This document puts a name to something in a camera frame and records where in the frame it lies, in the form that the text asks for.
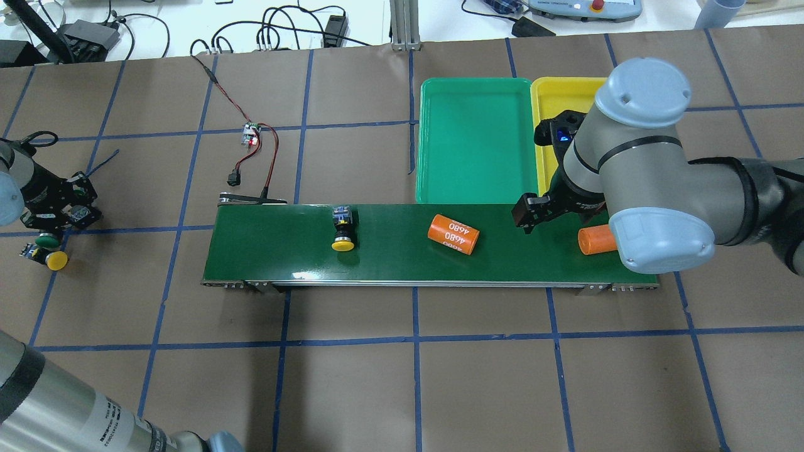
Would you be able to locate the plain orange cylinder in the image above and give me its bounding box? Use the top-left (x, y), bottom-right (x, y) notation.
top-left (577, 224), bottom-right (617, 256)

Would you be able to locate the folded blue plaid umbrella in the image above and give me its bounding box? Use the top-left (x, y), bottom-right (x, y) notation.
top-left (484, 0), bottom-right (524, 15)

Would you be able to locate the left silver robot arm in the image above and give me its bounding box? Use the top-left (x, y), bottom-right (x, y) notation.
top-left (1, 131), bottom-right (244, 451)

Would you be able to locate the orange cylinder marked 4680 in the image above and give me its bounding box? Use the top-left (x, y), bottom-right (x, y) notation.
top-left (427, 214), bottom-right (481, 256)

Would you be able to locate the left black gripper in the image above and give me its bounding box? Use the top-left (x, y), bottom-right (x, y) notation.
top-left (20, 171), bottom-right (103, 232)

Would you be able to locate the small controller circuit board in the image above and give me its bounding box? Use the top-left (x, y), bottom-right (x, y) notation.
top-left (241, 121), bottom-right (261, 146)

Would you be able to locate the green plastic tray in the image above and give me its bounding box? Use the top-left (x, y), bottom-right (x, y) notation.
top-left (416, 77), bottom-right (539, 204)

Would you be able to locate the yellow plastic tray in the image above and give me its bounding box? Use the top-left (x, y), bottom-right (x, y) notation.
top-left (530, 77), bottom-right (609, 198)

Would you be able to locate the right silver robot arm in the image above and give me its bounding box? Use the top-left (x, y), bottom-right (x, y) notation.
top-left (512, 57), bottom-right (803, 275)

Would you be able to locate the black power adapter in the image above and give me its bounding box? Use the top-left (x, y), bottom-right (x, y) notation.
top-left (511, 16), bottom-right (557, 38)

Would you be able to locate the yellow push button switch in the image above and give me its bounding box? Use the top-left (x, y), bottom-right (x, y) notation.
top-left (331, 205), bottom-right (356, 252)

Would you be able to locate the aluminium frame post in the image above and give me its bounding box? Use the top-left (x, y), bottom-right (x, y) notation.
top-left (389, 0), bottom-right (421, 51)

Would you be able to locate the red black power cable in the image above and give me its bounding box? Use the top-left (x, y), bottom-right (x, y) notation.
top-left (190, 53), bottom-right (280, 205)

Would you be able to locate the green conveyor belt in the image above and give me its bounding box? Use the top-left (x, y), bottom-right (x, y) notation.
top-left (201, 202), bottom-right (660, 290)

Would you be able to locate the blue plastic cup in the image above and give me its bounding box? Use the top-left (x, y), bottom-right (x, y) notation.
top-left (693, 0), bottom-right (747, 30)

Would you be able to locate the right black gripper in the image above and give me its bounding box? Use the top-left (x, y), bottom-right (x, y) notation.
top-left (511, 110), bottom-right (606, 234)

